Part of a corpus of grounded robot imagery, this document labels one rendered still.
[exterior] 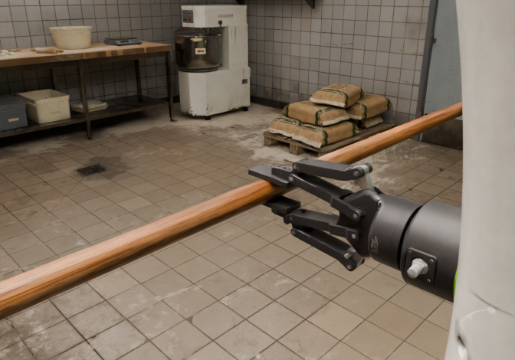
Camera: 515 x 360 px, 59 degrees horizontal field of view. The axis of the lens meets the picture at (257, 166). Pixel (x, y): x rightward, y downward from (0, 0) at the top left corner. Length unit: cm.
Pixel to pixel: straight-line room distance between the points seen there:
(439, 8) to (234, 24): 234
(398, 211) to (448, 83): 438
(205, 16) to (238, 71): 81
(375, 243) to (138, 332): 186
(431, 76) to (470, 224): 464
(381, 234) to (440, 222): 6
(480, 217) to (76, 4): 569
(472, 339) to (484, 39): 17
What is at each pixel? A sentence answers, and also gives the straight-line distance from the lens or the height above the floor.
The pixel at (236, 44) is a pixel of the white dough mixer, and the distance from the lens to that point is 579.
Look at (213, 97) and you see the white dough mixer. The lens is 560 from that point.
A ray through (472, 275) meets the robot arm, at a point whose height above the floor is 129.
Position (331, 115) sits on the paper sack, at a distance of 426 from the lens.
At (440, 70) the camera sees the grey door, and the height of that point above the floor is 75.
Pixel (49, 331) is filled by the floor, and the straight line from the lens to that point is 240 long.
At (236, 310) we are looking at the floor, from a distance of 232.
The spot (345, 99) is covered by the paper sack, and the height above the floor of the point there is 53.
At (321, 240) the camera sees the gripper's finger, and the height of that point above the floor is 115.
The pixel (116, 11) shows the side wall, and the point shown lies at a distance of 607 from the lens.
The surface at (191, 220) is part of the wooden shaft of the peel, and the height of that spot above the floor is 120.
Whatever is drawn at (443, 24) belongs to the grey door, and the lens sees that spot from 484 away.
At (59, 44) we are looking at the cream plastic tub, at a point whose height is 96.
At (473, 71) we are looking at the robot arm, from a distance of 26.
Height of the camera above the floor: 144
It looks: 21 degrees down
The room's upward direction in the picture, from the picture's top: straight up
